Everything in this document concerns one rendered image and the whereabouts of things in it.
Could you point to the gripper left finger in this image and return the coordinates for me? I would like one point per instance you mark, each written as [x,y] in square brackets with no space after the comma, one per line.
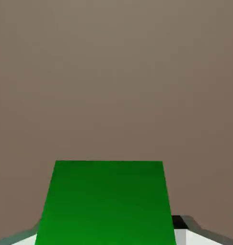
[22,238]

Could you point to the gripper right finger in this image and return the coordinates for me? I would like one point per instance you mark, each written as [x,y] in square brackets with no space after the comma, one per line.
[189,235]

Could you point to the small green cube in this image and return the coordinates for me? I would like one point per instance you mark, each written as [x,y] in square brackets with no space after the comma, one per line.
[107,202]

